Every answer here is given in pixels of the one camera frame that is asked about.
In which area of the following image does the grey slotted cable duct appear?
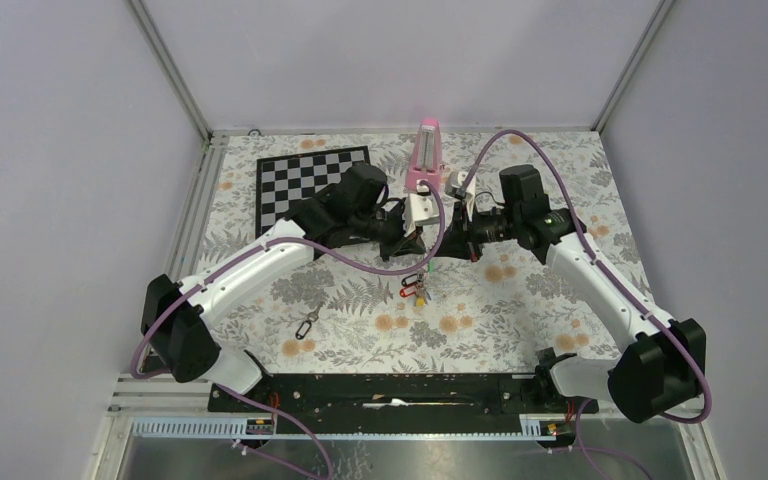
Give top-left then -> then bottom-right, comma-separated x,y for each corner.
131,415 -> 557,442

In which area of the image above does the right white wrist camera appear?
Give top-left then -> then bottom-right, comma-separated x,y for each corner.
444,171 -> 476,209

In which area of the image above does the purple cable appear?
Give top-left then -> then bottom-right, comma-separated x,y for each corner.
130,180 -> 446,480
460,129 -> 714,480

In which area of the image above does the black carabiner key clip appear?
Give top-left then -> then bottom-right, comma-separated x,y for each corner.
295,305 -> 322,341

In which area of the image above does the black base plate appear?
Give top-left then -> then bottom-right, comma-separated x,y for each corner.
207,372 -> 600,436

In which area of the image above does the pink metronome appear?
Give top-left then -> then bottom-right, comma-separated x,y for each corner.
405,117 -> 443,193

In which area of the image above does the floral table mat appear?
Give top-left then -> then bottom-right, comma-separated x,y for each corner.
214,132 -> 649,373

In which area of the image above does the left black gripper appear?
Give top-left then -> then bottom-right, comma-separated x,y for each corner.
352,201 -> 426,263

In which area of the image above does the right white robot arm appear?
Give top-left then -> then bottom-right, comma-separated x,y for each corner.
437,165 -> 709,423

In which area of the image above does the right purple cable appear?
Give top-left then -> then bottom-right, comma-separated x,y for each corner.
460,129 -> 714,480

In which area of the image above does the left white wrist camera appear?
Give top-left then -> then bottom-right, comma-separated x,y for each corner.
402,181 -> 439,236

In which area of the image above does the keyring with coloured key tags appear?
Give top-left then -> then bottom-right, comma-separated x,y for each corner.
399,270 -> 429,308

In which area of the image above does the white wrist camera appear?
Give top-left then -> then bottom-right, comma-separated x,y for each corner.
402,181 -> 439,236
444,171 -> 476,209

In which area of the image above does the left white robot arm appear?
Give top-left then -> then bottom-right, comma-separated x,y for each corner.
130,163 -> 445,411

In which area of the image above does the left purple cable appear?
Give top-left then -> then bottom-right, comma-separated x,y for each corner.
130,180 -> 446,480

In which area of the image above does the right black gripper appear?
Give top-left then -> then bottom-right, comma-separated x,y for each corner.
430,199 -> 521,263

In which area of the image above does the black white chessboard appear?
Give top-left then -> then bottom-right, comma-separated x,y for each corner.
254,146 -> 370,236

